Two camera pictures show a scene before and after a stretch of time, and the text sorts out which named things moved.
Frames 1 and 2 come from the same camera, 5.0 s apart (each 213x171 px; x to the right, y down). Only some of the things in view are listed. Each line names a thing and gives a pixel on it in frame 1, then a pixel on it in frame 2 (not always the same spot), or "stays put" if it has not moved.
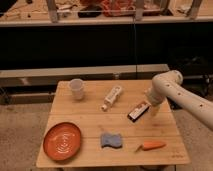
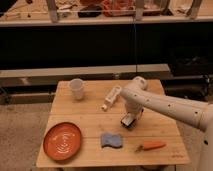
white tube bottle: [115, 91] stays put
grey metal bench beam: [50, 78] stays put
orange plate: [62, 141] stays put
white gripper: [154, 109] to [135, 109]
